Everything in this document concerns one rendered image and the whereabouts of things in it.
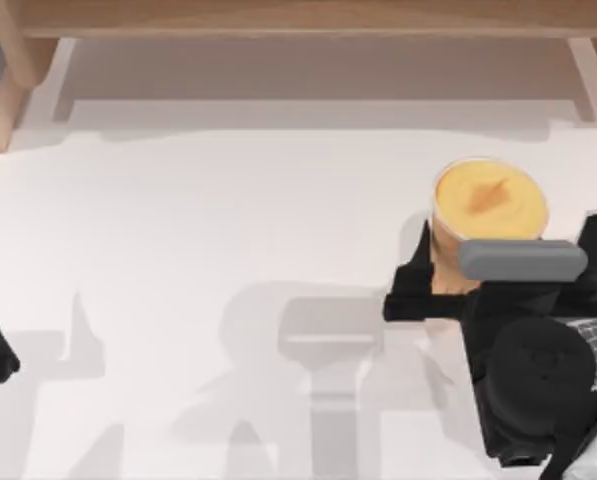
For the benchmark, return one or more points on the yellow cup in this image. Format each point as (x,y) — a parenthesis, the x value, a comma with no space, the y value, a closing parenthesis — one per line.
(493,202)

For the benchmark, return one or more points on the wooden open shelf unit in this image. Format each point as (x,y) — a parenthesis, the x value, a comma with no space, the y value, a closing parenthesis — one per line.
(298,20)

